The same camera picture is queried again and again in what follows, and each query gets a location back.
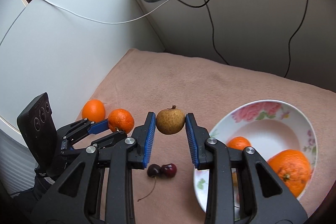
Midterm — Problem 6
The smooth orange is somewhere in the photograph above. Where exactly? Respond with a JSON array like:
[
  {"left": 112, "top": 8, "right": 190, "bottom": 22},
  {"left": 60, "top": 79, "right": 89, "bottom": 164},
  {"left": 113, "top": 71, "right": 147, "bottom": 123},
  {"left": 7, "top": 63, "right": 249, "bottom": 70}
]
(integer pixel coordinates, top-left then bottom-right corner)
[{"left": 81, "top": 100, "right": 105, "bottom": 123}]

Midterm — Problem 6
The large rough orange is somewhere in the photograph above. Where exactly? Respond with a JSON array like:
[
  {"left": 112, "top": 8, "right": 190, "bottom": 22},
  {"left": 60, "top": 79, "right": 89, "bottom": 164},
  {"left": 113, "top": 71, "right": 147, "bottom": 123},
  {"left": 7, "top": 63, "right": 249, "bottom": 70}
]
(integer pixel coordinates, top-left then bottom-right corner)
[{"left": 267, "top": 149, "right": 311, "bottom": 198}]

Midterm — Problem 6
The dark cherry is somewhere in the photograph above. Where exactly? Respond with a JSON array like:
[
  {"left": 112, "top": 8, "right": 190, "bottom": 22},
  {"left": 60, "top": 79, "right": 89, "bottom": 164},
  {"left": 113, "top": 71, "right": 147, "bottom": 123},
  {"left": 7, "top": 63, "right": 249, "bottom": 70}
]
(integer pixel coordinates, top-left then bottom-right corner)
[
  {"left": 160, "top": 163, "right": 177, "bottom": 178},
  {"left": 137, "top": 164, "right": 161, "bottom": 202}
]

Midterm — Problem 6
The brown longan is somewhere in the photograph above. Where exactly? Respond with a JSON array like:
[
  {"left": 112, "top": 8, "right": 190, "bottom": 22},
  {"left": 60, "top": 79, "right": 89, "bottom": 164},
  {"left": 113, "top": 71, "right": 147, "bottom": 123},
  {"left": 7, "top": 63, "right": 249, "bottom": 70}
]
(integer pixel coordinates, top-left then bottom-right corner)
[{"left": 156, "top": 105, "right": 185, "bottom": 135}]

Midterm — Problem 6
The small mandarin with stem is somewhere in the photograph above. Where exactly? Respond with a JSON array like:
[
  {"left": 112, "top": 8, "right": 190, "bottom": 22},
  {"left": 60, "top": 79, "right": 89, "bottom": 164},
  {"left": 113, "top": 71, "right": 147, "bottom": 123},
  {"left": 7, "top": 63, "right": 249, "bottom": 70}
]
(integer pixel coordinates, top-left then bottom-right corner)
[{"left": 226, "top": 136, "right": 251, "bottom": 151}]

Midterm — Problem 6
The tiny orange kumquat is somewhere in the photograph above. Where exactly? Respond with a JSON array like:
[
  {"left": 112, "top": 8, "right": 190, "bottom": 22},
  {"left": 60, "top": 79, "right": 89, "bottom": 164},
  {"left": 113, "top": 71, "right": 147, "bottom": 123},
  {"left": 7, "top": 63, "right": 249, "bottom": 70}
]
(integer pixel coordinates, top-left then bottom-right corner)
[{"left": 232, "top": 171, "right": 238, "bottom": 187}]

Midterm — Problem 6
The pink towel table cover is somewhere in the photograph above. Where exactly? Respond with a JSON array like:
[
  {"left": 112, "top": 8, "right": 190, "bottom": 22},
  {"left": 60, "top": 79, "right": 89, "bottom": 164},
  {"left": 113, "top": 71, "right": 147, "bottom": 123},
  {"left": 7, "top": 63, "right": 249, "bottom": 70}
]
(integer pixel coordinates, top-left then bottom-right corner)
[{"left": 75, "top": 50, "right": 335, "bottom": 223}]

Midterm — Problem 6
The black camera box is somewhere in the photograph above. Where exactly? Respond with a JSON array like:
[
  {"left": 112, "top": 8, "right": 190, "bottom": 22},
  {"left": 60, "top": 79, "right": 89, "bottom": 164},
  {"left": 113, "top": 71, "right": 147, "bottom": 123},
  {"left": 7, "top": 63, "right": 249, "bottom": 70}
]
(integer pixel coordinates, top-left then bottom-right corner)
[{"left": 17, "top": 92, "right": 58, "bottom": 169}]

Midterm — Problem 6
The white cable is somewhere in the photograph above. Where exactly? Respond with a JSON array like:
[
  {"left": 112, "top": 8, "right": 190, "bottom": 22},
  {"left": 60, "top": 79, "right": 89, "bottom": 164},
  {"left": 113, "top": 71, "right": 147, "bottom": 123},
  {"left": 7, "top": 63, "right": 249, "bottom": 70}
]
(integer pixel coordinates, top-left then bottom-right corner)
[{"left": 0, "top": 0, "right": 203, "bottom": 46}]

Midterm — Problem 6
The black cable right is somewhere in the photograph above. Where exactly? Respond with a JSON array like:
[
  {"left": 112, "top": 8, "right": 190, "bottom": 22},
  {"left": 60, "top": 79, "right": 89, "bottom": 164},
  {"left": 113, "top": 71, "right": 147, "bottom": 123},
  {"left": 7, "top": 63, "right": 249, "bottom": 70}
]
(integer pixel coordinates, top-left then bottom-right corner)
[{"left": 283, "top": 0, "right": 312, "bottom": 79}]

